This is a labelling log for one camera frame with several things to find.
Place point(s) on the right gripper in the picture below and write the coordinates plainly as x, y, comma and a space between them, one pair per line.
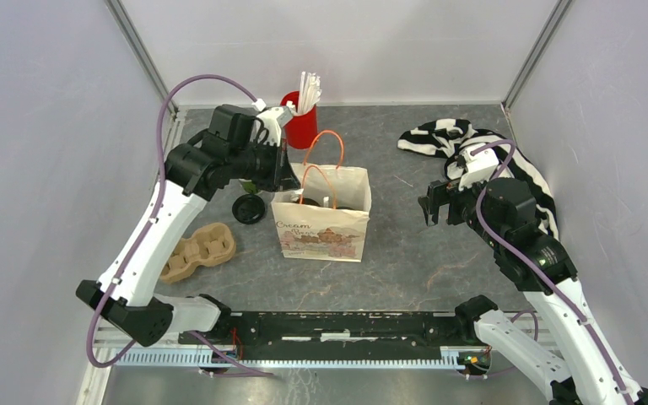
439, 192

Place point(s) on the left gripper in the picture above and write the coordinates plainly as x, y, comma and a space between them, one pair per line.
283, 176

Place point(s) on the brown paper takeout bag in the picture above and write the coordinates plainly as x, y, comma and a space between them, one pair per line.
317, 233

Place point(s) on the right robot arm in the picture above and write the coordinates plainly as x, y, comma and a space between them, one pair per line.
585, 370

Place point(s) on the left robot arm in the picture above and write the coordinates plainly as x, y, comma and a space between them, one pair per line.
238, 145

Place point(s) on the stack of paper cups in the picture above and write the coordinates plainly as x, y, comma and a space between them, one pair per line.
250, 187

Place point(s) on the stack of black lids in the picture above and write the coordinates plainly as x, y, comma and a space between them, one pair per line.
249, 209

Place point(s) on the red cup holder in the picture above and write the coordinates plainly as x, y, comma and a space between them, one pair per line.
300, 131

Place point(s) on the white wrapped straws bundle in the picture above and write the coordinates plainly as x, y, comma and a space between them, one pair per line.
309, 94

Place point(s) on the cardboard cup carrier tray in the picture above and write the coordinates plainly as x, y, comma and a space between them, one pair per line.
209, 246

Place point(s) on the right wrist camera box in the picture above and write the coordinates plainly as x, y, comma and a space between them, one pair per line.
477, 163

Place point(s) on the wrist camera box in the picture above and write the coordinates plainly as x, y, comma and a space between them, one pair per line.
271, 123
477, 163

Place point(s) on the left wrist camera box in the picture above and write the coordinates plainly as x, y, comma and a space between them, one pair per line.
271, 123

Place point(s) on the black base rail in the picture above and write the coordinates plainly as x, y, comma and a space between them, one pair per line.
341, 335

